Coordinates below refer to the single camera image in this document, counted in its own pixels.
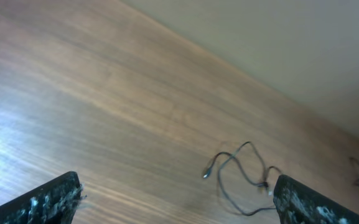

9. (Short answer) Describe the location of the thin black USB cable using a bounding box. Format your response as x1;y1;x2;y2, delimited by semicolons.
202;141;282;217

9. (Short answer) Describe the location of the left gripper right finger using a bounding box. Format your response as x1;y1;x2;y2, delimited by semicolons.
273;175;359;224

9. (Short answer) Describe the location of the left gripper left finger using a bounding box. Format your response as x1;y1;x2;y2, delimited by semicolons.
0;171;84;224

